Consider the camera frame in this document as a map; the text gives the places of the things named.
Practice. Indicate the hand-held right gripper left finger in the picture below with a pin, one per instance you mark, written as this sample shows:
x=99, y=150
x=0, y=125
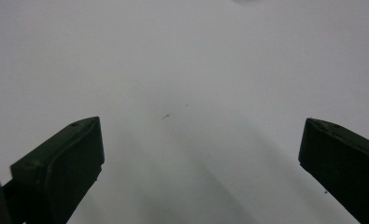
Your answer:
x=63, y=168

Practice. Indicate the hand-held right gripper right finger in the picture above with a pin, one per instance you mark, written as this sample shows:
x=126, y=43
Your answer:
x=347, y=168

